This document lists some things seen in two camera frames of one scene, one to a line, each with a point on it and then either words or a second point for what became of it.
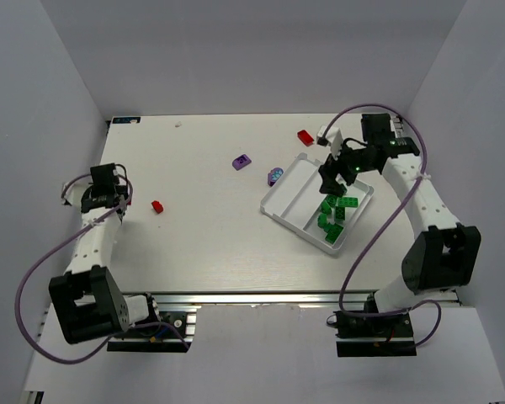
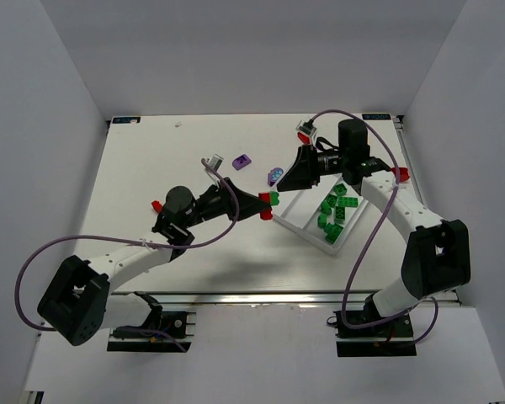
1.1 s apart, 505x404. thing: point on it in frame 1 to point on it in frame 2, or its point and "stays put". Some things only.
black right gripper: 338,172 to 310,164
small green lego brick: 332,235 stays put
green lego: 333,230 stays put
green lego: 325,208 stays put
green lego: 322,220 stays put
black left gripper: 120,201 to 225,198
